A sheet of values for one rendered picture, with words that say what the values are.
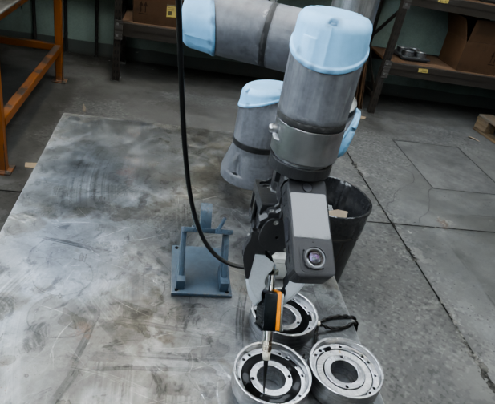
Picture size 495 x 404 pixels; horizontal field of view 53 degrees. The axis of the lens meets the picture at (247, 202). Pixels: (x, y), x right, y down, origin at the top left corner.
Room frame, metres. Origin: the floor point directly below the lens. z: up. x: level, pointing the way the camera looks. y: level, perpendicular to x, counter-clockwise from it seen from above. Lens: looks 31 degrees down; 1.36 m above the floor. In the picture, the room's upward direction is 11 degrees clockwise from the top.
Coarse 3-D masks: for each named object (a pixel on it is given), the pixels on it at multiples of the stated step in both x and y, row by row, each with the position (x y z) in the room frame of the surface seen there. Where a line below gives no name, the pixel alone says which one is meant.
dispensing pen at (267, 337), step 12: (264, 300) 0.47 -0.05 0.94; (276, 300) 0.48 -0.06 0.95; (264, 312) 0.46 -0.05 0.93; (276, 312) 0.47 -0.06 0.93; (264, 324) 0.46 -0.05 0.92; (264, 336) 0.46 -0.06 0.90; (264, 348) 0.45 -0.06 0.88; (264, 360) 0.45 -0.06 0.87; (264, 372) 0.44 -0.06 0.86; (264, 384) 0.43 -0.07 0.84
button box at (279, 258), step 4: (276, 252) 0.72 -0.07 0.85; (280, 252) 0.72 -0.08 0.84; (284, 252) 0.72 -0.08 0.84; (272, 256) 0.70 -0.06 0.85; (276, 256) 0.71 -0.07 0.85; (280, 256) 0.71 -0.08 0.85; (284, 256) 0.71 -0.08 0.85; (276, 260) 0.70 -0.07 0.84; (280, 260) 0.70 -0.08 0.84; (284, 260) 0.70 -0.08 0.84; (276, 264) 0.70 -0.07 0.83; (280, 264) 0.70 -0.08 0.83; (284, 264) 0.70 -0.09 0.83; (276, 268) 0.70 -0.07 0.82; (280, 268) 0.70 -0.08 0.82; (284, 268) 0.70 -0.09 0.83; (280, 272) 0.70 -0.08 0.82; (284, 272) 0.70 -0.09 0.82; (268, 276) 0.70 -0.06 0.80; (276, 276) 0.70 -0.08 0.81; (280, 276) 0.70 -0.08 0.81; (284, 276) 0.70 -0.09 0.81
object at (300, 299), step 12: (276, 288) 0.63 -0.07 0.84; (300, 300) 0.62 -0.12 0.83; (252, 312) 0.56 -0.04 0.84; (288, 312) 0.60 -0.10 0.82; (312, 312) 0.60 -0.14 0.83; (252, 324) 0.55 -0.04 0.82; (312, 324) 0.57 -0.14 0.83; (276, 336) 0.53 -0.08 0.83; (288, 336) 0.53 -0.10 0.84; (300, 336) 0.53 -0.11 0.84; (312, 336) 0.56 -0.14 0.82
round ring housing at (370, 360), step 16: (320, 352) 0.52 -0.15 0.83; (352, 352) 0.53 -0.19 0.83; (368, 352) 0.53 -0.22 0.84; (336, 368) 0.51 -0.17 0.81; (352, 368) 0.51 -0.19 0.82; (368, 368) 0.51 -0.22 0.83; (320, 384) 0.46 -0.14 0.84; (336, 384) 0.47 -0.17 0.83; (352, 384) 0.47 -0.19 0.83; (320, 400) 0.46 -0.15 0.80; (336, 400) 0.44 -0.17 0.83; (352, 400) 0.44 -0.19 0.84; (368, 400) 0.45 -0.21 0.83
